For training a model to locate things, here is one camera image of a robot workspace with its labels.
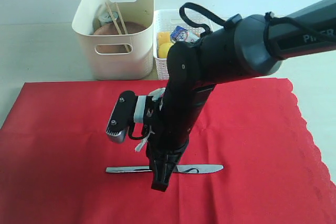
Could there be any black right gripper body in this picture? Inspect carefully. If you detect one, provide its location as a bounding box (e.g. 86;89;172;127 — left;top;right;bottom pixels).
143;82;215;156

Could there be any steel table knife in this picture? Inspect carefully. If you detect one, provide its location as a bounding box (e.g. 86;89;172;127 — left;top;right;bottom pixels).
106;164;224;174

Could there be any yellow lemon with sticker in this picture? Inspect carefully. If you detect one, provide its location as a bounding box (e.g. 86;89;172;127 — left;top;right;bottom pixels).
157;42;174;59

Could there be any yellow cheese wedge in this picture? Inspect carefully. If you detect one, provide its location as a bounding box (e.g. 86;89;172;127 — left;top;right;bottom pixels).
157;31;171;46

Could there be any blue white milk carton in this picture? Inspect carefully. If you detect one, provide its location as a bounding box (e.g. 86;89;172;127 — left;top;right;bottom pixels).
170;26;199;43

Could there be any brown wooden plate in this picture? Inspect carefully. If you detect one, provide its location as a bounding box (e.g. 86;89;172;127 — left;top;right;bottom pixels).
94;22;145;54

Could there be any stainless steel cup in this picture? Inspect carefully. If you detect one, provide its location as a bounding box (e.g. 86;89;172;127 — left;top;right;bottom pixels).
98;11;119;26

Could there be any wooden chopstick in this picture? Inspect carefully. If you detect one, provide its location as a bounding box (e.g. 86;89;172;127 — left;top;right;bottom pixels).
115;2;131;53
105;2;122;35

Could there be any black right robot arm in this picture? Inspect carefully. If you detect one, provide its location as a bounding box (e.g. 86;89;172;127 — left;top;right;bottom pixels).
146;0;335;191

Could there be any cream plastic bin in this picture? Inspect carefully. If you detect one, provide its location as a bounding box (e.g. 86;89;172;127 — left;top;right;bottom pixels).
72;0;154;80

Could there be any white woven plastic basket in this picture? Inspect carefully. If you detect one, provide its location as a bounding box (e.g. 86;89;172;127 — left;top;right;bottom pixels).
153;9;204;80

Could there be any red table mat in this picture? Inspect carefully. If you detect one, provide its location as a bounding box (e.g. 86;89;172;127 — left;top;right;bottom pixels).
1;78;335;223

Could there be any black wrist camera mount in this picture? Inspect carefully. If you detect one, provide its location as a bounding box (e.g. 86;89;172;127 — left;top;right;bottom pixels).
106;90;138;144

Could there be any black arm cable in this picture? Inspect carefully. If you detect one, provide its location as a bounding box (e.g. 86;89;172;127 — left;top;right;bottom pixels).
178;2;336;57

